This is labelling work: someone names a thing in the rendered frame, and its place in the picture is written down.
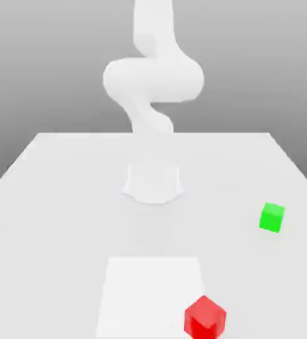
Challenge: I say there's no small green cube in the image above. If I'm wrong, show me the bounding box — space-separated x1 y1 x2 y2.
258 202 286 234

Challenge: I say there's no small red cube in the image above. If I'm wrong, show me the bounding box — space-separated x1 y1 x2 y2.
183 295 228 339

